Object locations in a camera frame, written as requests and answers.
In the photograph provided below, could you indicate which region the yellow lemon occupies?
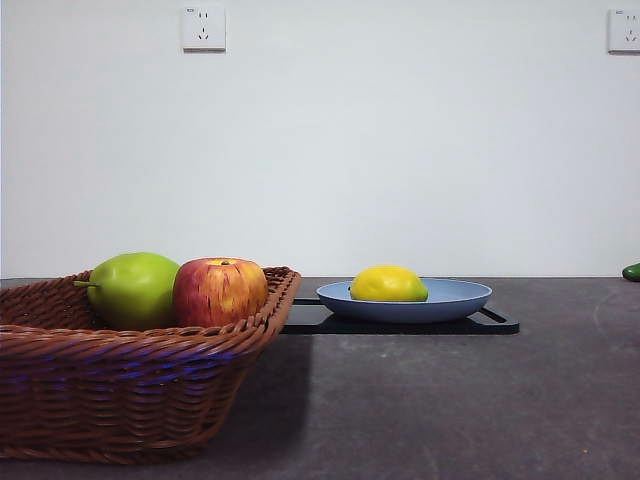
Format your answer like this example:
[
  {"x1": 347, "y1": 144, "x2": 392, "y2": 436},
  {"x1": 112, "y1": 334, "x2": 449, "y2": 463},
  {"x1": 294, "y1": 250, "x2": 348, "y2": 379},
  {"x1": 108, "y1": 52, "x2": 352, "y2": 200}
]
[{"x1": 349, "y1": 264, "x2": 430, "y2": 303}]

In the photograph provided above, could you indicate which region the blue round plate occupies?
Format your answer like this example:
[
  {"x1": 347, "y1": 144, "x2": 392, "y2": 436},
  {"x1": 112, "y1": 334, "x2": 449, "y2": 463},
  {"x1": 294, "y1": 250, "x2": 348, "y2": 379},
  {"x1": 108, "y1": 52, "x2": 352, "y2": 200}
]
[{"x1": 315, "y1": 278, "x2": 494, "y2": 324}]

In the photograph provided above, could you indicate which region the brown wicker basket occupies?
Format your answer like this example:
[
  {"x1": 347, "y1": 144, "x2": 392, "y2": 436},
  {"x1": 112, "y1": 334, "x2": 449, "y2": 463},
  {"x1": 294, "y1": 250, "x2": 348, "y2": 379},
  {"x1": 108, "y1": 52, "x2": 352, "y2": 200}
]
[{"x1": 0, "y1": 266, "x2": 304, "y2": 464}]

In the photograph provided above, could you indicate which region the black flat tray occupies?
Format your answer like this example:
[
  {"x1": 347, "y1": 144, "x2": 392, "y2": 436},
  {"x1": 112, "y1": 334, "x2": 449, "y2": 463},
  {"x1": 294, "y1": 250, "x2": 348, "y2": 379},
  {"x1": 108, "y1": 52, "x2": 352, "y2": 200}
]
[{"x1": 282, "y1": 298, "x2": 521, "y2": 335}]

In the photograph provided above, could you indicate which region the red apple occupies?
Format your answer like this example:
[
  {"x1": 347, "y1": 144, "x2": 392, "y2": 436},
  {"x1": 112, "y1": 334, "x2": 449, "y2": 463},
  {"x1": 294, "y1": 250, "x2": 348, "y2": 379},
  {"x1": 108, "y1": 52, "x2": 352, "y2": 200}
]
[{"x1": 172, "y1": 257, "x2": 269, "y2": 329}]

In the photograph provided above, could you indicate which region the green pear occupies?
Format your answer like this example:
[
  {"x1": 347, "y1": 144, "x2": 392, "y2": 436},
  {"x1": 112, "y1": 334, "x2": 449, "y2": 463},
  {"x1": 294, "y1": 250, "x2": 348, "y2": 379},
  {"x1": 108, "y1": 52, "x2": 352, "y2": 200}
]
[{"x1": 73, "y1": 251, "x2": 182, "y2": 332}]

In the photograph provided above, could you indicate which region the white wall socket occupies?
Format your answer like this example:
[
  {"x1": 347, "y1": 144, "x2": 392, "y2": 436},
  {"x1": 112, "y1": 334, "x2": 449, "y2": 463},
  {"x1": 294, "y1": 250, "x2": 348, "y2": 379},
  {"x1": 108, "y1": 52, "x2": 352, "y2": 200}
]
[
  {"x1": 181, "y1": 6, "x2": 227, "y2": 53},
  {"x1": 607, "y1": 8, "x2": 640, "y2": 55}
]

